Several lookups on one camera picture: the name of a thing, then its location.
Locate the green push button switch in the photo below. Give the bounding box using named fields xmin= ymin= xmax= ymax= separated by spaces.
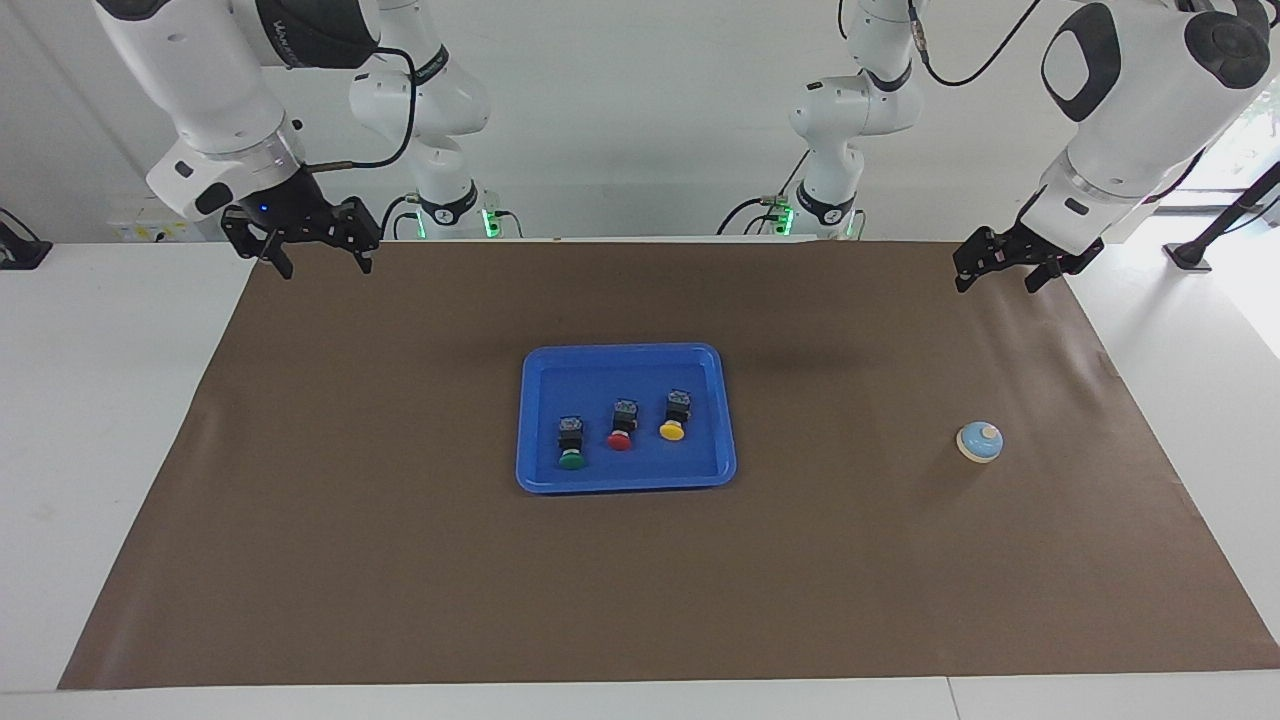
xmin=556 ymin=415 xmax=589 ymax=472

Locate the yellow push button switch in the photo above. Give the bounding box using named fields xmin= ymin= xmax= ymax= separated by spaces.
xmin=658 ymin=389 xmax=694 ymax=443

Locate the light blue desk bell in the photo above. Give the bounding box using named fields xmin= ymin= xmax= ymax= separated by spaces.
xmin=955 ymin=421 xmax=1005 ymax=466

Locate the blue plastic tray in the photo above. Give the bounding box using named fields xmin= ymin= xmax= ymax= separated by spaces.
xmin=515 ymin=343 xmax=738 ymax=496

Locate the white power strip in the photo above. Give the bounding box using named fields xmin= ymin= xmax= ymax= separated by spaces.
xmin=108 ymin=204 xmax=226 ymax=244

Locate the black stand with base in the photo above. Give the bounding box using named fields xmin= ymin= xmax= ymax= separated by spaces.
xmin=1163 ymin=160 xmax=1280 ymax=273

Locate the black device on table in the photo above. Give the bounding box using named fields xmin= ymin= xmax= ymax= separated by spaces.
xmin=0 ymin=207 xmax=54 ymax=271

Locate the brown paper table mat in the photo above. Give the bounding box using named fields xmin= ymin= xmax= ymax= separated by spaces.
xmin=57 ymin=238 xmax=1280 ymax=691

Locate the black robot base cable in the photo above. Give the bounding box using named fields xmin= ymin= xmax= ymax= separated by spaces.
xmin=716 ymin=150 xmax=813 ymax=238
xmin=379 ymin=193 xmax=422 ymax=242

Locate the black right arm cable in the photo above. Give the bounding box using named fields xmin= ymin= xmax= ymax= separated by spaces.
xmin=303 ymin=45 xmax=418 ymax=173

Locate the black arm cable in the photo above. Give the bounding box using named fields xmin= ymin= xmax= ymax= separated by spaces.
xmin=905 ymin=0 xmax=1047 ymax=89
xmin=303 ymin=45 xmax=418 ymax=173

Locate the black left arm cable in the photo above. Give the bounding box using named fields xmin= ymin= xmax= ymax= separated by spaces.
xmin=905 ymin=0 xmax=1047 ymax=89

